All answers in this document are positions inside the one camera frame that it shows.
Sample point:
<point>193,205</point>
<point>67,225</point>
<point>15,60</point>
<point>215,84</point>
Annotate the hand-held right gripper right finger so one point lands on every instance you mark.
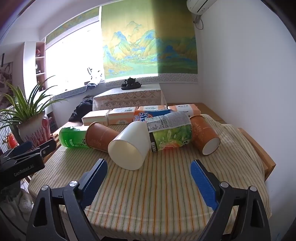
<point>201,178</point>

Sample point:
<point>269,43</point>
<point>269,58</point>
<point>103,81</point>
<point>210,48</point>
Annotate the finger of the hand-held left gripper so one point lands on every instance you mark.
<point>22,148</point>
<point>47,146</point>

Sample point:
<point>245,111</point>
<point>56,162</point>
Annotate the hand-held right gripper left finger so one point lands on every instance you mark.
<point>98,172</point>

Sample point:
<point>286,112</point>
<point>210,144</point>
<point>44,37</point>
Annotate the white paper cup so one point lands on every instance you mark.
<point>129,148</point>

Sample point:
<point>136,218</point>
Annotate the brown paper cup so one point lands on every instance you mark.
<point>101,137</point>
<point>204,135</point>

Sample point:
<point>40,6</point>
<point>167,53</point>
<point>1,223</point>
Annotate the green tea bottle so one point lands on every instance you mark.
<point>72,138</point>

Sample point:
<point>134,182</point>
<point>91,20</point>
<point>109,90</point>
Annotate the potted spider plant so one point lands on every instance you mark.
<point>25,115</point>

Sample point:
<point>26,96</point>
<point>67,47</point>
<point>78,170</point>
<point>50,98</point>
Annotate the black bag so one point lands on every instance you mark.
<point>81,111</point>

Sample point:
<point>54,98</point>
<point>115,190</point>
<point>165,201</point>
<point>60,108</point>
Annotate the striped tablecloth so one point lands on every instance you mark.
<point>150,185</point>

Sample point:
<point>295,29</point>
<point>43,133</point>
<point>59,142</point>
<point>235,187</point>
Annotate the green labelled plastic bottle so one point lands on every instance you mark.
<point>170,132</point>

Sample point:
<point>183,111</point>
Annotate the wooden table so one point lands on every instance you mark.
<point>254,148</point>

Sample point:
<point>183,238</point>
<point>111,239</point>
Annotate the orange and blue bottle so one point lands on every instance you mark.
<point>148,115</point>

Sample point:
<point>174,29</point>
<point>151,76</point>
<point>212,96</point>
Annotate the patterned cloth covered table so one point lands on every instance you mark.
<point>129,97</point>

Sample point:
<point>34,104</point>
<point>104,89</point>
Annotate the white pink bookshelf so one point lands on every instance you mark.
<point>38,64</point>

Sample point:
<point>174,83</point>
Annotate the black teapot set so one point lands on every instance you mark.
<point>130,83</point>

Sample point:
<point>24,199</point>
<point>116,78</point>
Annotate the landscape print curtain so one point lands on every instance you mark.
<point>148,41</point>

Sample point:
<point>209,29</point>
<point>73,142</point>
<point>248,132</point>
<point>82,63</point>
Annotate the white air conditioner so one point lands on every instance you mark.
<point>200,5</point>

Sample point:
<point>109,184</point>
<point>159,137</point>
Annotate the wall painting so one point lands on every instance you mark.
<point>5,78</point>

